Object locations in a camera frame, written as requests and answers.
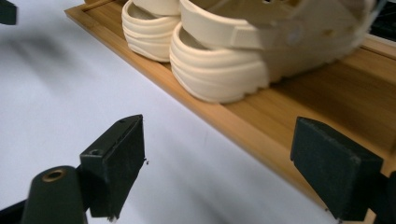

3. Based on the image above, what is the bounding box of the wooden shoe tray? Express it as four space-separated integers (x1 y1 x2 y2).
64 0 396 224

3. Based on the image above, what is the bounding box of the beige foam clog shoe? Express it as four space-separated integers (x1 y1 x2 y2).
120 0 183 63
169 0 379 105

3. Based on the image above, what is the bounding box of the dark background object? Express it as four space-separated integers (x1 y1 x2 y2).
369 0 396 43

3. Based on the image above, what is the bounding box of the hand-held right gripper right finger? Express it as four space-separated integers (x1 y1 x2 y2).
290 116 385 222

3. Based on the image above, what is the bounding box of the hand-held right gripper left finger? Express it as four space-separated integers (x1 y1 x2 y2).
78 114 147 220

